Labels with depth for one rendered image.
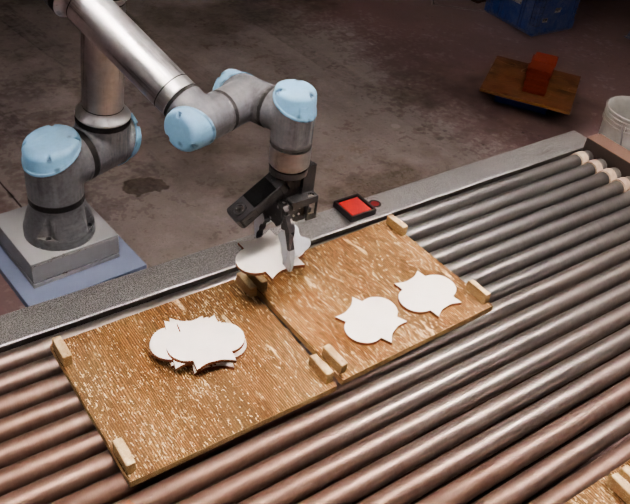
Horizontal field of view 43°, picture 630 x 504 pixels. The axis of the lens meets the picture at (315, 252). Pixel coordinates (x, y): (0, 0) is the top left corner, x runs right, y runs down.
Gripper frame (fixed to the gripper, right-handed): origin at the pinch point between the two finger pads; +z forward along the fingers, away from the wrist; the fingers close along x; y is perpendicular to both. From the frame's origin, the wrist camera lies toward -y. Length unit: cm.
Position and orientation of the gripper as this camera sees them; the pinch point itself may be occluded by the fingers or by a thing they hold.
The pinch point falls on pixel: (270, 253)
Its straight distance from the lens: 155.2
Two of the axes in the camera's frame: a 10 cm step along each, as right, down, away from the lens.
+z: -1.1, 7.8, 6.1
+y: 8.1, -2.9, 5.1
